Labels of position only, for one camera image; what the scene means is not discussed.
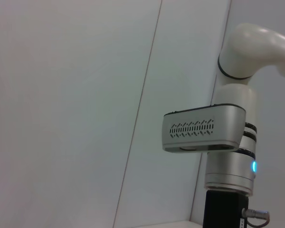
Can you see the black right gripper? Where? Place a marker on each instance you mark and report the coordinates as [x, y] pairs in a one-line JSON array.
[[223, 209]]

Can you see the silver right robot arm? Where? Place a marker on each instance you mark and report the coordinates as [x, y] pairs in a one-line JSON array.
[[237, 71]]

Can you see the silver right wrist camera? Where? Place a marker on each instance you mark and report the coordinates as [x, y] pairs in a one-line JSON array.
[[204, 129]]

